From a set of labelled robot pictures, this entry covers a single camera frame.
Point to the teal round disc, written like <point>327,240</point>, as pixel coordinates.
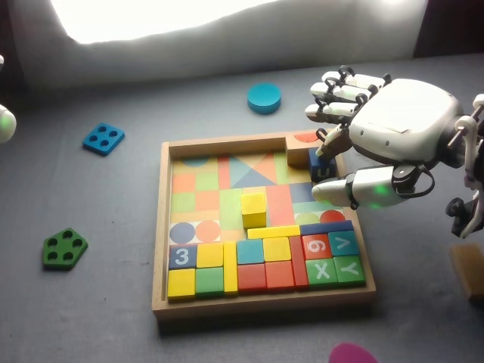
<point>264,97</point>

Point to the white backdrop cloth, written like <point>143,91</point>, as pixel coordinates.
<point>227,53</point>

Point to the grey table cloth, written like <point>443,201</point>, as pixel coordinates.
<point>94,321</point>

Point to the green pentagon block with holes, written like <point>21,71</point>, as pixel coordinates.
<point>65,249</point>

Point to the blue cube with letter U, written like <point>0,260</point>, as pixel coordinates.
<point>321,170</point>

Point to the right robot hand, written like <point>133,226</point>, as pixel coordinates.
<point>401,117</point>

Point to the plain wooden rectangular block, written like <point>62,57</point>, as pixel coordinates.
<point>469,270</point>

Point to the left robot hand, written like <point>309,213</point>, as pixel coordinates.
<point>7,123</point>

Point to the wooden puzzle tray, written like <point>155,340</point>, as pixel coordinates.
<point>264,304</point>

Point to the blue square block with holes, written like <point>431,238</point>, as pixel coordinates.
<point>103,139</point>

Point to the pink disc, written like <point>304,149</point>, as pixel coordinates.
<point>351,355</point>

